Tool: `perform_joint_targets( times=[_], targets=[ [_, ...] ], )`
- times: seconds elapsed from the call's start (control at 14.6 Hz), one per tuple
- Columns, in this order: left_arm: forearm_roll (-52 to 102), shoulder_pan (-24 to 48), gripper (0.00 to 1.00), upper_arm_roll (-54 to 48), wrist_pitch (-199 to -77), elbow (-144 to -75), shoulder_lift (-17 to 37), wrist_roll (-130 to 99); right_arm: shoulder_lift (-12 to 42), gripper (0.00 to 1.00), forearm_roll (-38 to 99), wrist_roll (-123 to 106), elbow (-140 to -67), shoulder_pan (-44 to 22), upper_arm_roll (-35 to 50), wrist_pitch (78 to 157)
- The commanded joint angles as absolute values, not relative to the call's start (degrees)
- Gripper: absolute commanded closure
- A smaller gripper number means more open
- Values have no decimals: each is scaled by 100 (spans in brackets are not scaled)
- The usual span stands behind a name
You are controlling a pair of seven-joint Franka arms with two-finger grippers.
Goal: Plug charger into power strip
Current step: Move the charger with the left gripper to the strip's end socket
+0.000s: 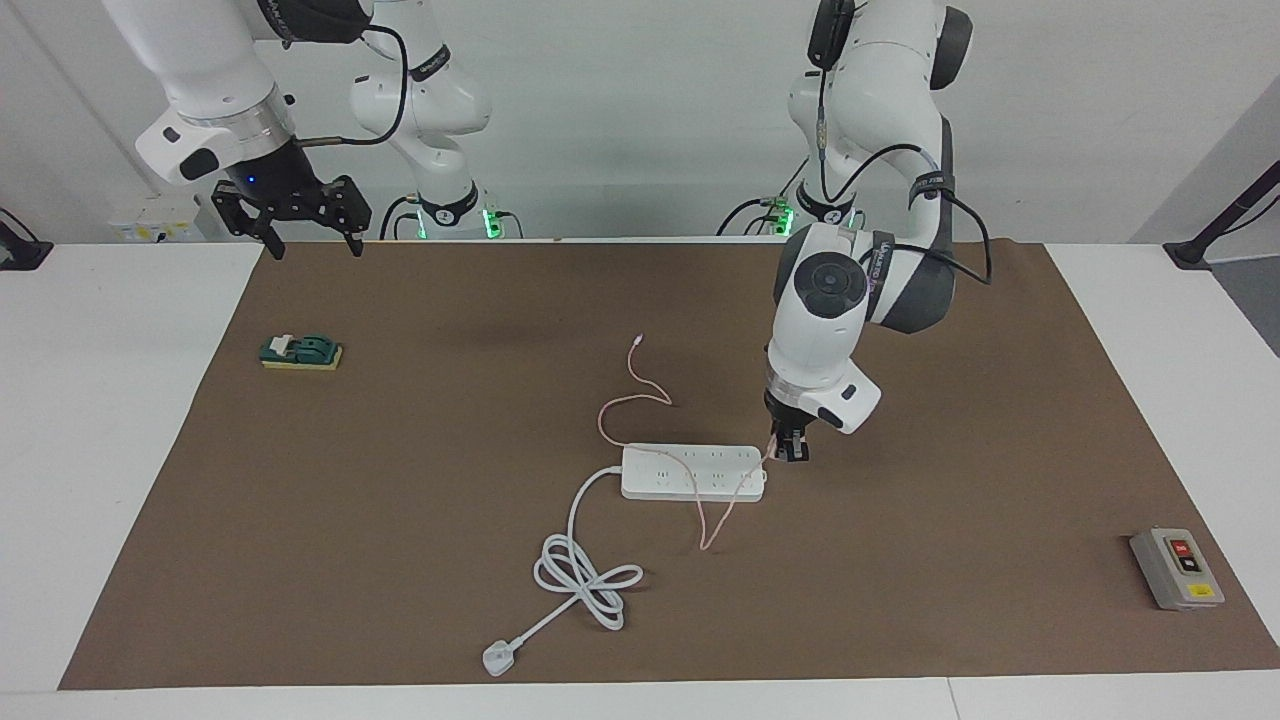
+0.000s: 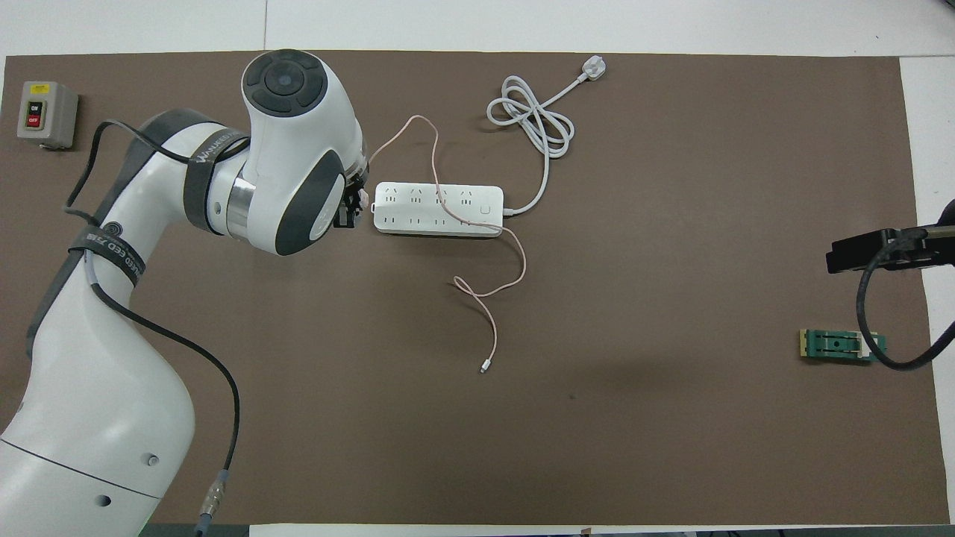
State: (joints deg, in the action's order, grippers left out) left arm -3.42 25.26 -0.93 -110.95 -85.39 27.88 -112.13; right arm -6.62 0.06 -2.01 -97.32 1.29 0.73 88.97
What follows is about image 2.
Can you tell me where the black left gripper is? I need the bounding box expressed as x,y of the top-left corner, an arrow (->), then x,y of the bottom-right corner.
336,186 -> 360,229

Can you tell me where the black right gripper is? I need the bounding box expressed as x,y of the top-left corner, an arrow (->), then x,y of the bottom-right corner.
826,222 -> 955,274

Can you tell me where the white power strip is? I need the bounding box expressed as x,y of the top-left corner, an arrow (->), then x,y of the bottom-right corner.
372,182 -> 505,238

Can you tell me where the pink charging cable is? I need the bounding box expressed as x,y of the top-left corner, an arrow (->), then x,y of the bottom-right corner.
368,114 -> 527,374

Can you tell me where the brown table mat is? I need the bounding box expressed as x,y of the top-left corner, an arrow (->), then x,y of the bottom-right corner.
0,50 -> 950,527

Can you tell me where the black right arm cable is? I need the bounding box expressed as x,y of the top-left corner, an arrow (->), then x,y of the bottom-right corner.
857,227 -> 955,371

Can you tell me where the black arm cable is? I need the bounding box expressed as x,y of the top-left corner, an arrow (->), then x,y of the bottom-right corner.
66,119 -> 241,537
857,227 -> 955,371

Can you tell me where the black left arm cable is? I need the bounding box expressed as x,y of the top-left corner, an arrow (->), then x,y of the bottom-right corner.
66,119 -> 241,537

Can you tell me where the white power cord with plug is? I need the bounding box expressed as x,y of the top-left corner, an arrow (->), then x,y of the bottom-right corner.
486,57 -> 607,219

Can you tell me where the grey on-off switch box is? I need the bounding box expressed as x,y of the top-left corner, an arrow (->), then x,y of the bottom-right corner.
16,81 -> 79,151

